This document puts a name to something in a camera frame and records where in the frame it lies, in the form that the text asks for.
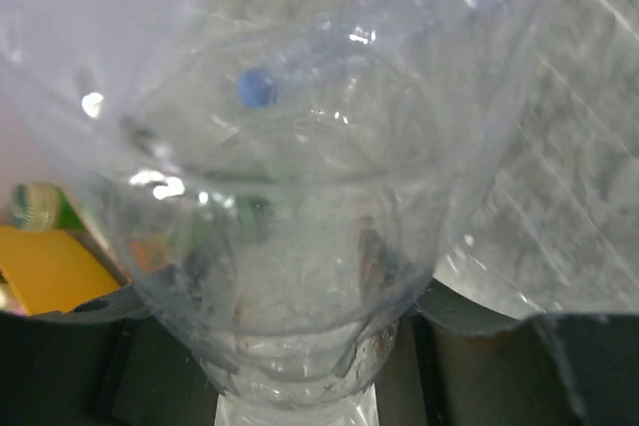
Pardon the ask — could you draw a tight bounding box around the clear plastic bottle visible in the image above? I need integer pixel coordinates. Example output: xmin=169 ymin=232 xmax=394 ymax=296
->
xmin=0 ymin=0 xmax=639 ymax=426
xmin=237 ymin=0 xmax=510 ymax=111

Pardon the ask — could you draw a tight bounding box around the blue bottle cap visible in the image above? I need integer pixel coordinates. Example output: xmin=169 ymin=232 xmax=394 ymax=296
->
xmin=237 ymin=67 xmax=278 ymax=108

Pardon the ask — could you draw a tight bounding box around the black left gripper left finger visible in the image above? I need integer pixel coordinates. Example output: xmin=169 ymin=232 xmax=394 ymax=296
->
xmin=1 ymin=286 xmax=218 ymax=425

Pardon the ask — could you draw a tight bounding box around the green glass bottle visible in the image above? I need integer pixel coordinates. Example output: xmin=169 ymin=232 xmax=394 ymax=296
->
xmin=10 ymin=182 xmax=87 ymax=232

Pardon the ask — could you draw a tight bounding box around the orange razor box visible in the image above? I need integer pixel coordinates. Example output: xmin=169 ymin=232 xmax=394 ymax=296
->
xmin=1 ymin=225 xmax=120 ymax=315

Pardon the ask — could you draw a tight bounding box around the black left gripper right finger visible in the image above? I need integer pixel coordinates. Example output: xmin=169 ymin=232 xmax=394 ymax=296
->
xmin=375 ymin=280 xmax=638 ymax=425

